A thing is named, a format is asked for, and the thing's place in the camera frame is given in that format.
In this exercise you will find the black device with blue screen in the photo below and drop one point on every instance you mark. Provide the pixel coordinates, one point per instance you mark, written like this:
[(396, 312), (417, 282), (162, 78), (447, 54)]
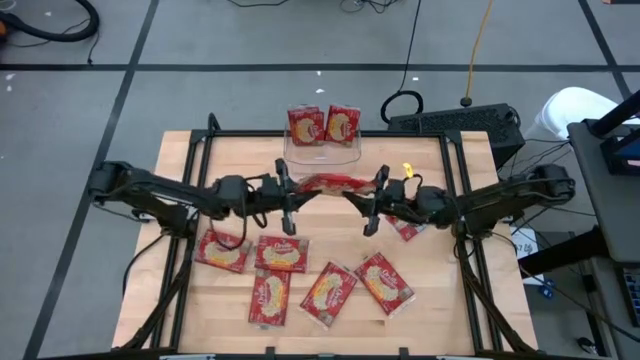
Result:
[(615, 150)]

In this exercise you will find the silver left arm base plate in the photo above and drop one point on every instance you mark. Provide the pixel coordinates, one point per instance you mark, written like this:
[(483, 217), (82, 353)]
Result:
[(145, 216)]

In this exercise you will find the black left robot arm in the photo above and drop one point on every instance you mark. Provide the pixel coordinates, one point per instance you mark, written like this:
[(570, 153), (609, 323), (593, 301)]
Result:
[(165, 187)]

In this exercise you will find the black pole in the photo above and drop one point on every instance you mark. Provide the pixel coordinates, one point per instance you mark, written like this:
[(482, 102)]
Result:
[(620, 112)]

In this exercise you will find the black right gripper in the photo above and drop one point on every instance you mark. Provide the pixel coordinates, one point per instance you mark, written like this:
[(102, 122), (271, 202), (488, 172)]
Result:
[(377, 200)]

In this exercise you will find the small blue tag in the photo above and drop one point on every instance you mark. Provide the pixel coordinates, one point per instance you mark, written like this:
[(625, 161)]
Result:
[(548, 290)]

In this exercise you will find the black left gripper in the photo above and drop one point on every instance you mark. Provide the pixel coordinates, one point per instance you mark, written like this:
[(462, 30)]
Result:
[(286, 200)]

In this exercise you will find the black desk crossbar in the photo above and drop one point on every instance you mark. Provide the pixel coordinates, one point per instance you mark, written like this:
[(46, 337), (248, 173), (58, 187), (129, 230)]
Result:
[(565, 252)]

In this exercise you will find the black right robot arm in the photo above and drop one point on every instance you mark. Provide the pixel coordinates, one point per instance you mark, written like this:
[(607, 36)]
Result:
[(500, 197)]

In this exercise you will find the grey side desk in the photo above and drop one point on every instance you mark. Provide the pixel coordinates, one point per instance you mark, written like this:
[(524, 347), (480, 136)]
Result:
[(615, 210)]

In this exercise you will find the black keyboard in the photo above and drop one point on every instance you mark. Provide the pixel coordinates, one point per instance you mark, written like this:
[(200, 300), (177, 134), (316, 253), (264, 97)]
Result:
[(632, 295)]

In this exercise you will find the black computer mouse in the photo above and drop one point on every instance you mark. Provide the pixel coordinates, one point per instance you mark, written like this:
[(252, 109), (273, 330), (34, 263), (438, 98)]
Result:
[(584, 344)]

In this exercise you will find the white paper sheet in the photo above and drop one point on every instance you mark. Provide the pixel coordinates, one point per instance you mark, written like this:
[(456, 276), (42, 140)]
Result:
[(524, 247)]

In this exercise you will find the white chair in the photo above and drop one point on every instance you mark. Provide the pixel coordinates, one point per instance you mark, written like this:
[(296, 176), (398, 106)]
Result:
[(570, 107)]

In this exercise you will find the clear plastic bin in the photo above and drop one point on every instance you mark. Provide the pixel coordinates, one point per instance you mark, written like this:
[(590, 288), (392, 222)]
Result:
[(322, 157)]

